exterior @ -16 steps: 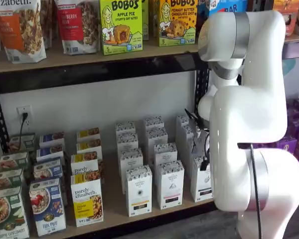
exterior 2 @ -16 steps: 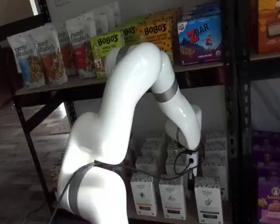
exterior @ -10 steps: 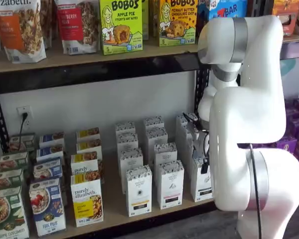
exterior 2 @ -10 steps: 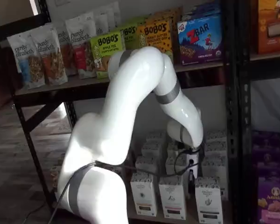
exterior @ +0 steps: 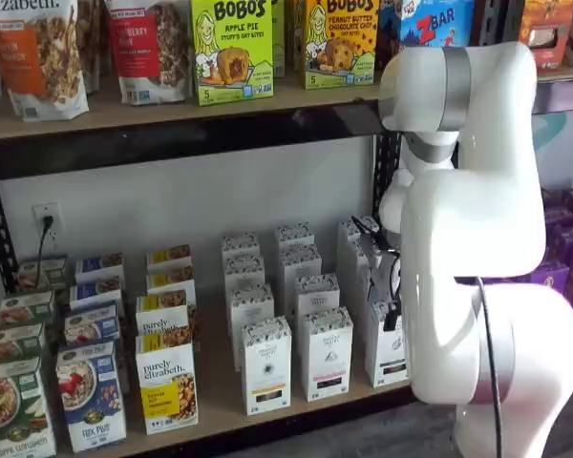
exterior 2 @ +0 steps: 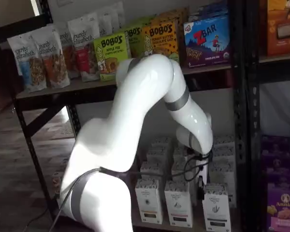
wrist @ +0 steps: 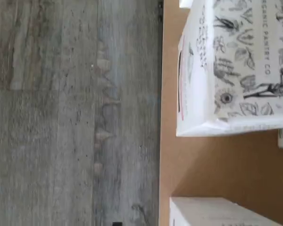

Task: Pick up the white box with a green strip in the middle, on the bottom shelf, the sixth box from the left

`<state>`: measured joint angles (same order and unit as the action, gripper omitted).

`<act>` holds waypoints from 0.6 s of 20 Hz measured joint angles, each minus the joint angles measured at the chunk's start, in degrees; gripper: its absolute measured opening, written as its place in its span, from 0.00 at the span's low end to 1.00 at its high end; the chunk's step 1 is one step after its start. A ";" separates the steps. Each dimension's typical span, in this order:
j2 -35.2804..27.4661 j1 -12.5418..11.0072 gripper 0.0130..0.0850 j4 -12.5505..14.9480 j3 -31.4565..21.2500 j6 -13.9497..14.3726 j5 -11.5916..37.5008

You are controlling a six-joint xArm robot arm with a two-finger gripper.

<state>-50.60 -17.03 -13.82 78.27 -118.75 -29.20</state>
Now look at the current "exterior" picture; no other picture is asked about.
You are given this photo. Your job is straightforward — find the red label granola bag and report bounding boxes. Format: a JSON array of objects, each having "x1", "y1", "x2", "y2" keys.
[{"x1": 104, "y1": 0, "x2": 193, "y2": 107}]

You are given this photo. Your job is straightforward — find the white box yellow strip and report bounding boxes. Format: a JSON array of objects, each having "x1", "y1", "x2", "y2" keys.
[
  {"x1": 227, "y1": 282, "x2": 276, "y2": 373},
  {"x1": 240, "y1": 316, "x2": 293, "y2": 417},
  {"x1": 220, "y1": 232, "x2": 262, "y2": 262},
  {"x1": 223, "y1": 254, "x2": 266, "y2": 293}
]

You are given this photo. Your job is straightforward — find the blue flax plus oatmeal box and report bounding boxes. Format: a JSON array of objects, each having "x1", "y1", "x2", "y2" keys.
[
  {"x1": 54, "y1": 340, "x2": 129, "y2": 454},
  {"x1": 63, "y1": 300, "x2": 122, "y2": 345},
  {"x1": 74, "y1": 252, "x2": 126, "y2": 285},
  {"x1": 68, "y1": 275, "x2": 124, "y2": 312}
]

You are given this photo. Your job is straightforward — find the green Bobo's apple pie box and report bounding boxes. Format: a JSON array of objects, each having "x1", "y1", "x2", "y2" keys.
[{"x1": 190, "y1": 0, "x2": 275, "y2": 108}]

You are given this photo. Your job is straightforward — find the white and teal panel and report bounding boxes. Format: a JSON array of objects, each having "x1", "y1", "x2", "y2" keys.
[{"x1": 533, "y1": 111, "x2": 573, "y2": 188}]

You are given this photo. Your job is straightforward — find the green apple cinnamon oatmeal box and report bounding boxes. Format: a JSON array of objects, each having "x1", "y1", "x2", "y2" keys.
[
  {"x1": 15, "y1": 254, "x2": 70, "y2": 293},
  {"x1": 0, "y1": 356, "x2": 58, "y2": 458},
  {"x1": 0, "y1": 322, "x2": 48, "y2": 366},
  {"x1": 0, "y1": 288, "x2": 57, "y2": 327}
]

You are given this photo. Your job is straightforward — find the black rack with wood shelves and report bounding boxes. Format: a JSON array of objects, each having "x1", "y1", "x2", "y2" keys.
[{"x1": 0, "y1": 66, "x2": 414, "y2": 458}]

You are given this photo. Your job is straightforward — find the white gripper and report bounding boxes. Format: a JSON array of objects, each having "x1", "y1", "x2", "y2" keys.
[{"x1": 365, "y1": 182, "x2": 413, "y2": 333}]

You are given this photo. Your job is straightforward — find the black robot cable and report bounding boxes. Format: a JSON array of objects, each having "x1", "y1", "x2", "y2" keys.
[{"x1": 474, "y1": 275, "x2": 506, "y2": 458}]

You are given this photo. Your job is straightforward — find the white box pink strip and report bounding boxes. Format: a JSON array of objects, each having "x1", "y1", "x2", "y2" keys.
[
  {"x1": 299, "y1": 306, "x2": 354, "y2": 403},
  {"x1": 293, "y1": 273, "x2": 342, "y2": 331},
  {"x1": 274, "y1": 222, "x2": 316, "y2": 250},
  {"x1": 279, "y1": 244, "x2": 324, "y2": 307}
]

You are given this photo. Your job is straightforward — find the black plug with cord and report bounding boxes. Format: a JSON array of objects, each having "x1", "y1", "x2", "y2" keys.
[{"x1": 35, "y1": 216, "x2": 56, "y2": 288}]

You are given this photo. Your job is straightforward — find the white wall outlet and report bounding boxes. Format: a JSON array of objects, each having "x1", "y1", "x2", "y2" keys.
[{"x1": 32, "y1": 203, "x2": 64, "y2": 253}]

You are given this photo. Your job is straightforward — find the clear granola bag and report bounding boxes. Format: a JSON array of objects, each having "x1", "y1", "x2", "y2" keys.
[{"x1": 75, "y1": 0, "x2": 112, "y2": 95}]

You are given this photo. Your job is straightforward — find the orange label granola bag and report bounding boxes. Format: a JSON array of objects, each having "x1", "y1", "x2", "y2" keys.
[{"x1": 0, "y1": 0, "x2": 91, "y2": 123}]

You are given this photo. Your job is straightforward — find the orange snack box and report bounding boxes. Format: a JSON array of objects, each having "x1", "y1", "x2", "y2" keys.
[{"x1": 519, "y1": 0, "x2": 573, "y2": 72}]

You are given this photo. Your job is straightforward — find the yellow label Purely Elizabeth box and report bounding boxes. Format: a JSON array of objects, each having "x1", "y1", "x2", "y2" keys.
[
  {"x1": 135, "y1": 290, "x2": 193, "y2": 336},
  {"x1": 134, "y1": 325, "x2": 201, "y2": 436},
  {"x1": 145, "y1": 243, "x2": 194, "y2": 274},
  {"x1": 145, "y1": 265, "x2": 198, "y2": 298}
]

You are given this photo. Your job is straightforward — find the yellow Bobo's peanut butter box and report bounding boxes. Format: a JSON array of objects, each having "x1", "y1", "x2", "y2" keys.
[{"x1": 303, "y1": 0, "x2": 381, "y2": 91}]

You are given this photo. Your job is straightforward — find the blue Zbar box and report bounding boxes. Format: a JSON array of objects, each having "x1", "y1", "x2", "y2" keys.
[{"x1": 375, "y1": 0, "x2": 476, "y2": 73}]

